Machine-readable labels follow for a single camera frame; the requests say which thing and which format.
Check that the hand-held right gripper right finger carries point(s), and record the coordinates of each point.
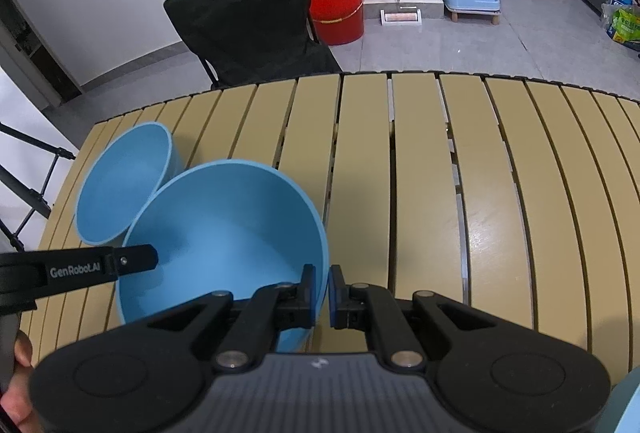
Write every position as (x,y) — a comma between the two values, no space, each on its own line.
(332,298)

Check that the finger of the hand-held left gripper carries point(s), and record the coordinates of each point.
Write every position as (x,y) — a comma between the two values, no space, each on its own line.
(137,259)

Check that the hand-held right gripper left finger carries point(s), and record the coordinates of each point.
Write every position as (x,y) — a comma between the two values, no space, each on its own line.
(312,298)

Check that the person's left hand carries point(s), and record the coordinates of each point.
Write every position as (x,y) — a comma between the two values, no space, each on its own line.
(15,405)

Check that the black tripod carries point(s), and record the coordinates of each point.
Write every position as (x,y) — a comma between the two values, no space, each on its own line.
(35,202)

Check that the black folding chair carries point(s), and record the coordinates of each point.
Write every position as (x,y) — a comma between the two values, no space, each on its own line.
(240,23)

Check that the red plastic bucket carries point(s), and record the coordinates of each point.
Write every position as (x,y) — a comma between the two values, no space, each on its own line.
(337,8)

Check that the green printed bag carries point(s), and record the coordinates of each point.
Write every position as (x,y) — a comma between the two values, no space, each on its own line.
(627,25)

